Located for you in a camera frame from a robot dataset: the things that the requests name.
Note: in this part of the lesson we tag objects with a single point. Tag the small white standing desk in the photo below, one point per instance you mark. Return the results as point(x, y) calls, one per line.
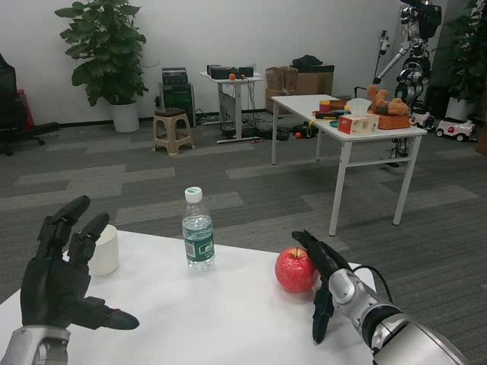
point(243, 79)

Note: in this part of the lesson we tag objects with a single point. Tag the tall dark plant white pot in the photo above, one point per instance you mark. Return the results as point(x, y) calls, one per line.
point(468, 57)

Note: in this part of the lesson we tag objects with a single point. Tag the large black box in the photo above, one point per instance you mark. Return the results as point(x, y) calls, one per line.
point(217, 72)

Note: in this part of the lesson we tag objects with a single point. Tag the bushy green plant white pot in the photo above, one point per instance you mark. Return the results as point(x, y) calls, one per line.
point(102, 45)

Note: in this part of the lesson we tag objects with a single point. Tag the small black box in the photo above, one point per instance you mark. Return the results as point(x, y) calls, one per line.
point(246, 71)

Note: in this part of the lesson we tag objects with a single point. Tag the black radio box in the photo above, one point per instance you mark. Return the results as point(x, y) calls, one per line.
point(174, 76)

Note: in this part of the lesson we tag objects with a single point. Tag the red apple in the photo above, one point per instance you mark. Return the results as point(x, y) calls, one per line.
point(295, 272)

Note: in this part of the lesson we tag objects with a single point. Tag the black office chair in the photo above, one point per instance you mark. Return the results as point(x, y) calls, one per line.
point(7, 106)

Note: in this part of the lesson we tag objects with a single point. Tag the white toy car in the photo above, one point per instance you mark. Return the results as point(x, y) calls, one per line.
point(454, 129)

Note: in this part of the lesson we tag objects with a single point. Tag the black green equipment cabinet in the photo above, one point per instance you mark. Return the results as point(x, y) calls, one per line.
point(177, 99)

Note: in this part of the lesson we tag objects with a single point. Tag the large closed cardboard box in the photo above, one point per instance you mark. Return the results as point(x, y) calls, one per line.
point(308, 83)

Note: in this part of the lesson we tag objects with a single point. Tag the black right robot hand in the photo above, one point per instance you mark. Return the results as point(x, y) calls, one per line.
point(323, 266)

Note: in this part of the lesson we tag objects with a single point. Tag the beige plastic stool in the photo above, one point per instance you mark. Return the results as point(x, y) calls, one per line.
point(169, 113)

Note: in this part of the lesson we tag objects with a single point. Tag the brown teddy bear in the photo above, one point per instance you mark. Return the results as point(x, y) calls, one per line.
point(397, 108)

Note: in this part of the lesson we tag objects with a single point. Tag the black bag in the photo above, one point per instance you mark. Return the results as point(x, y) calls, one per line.
point(306, 61)

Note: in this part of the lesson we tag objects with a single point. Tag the pink cup yellow rim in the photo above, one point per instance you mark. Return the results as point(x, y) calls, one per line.
point(324, 106)

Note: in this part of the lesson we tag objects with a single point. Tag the white paper cup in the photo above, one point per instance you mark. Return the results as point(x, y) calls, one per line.
point(106, 254)

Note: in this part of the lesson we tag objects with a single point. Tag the orange basket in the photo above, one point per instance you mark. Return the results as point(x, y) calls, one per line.
point(392, 122)

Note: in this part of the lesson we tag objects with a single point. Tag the clear water bottle green label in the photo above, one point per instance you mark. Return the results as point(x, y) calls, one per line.
point(198, 251)

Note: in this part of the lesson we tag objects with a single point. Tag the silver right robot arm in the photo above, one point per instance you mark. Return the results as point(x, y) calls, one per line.
point(399, 334)

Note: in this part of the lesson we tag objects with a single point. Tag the yellow black tool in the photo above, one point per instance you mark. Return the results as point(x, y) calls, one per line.
point(323, 116)

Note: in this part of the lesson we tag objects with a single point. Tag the low cardboard box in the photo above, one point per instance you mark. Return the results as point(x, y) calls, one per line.
point(272, 99)

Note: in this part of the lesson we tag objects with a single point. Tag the silver black humanoid robot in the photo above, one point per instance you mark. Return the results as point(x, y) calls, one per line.
point(414, 72)

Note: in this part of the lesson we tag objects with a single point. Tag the open cardboard box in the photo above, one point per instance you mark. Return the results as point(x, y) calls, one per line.
point(274, 80)

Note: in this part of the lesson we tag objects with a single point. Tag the long white table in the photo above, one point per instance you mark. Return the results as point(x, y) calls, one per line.
point(300, 102)

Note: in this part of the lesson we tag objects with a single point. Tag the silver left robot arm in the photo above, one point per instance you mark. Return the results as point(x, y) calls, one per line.
point(26, 346)

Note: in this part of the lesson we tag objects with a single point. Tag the red white tissue box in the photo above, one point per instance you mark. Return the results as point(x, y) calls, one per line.
point(357, 125)

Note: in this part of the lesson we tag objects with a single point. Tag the red bag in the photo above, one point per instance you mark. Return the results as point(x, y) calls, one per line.
point(26, 110)

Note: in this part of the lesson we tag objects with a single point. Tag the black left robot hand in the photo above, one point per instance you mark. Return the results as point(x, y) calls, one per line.
point(53, 289)

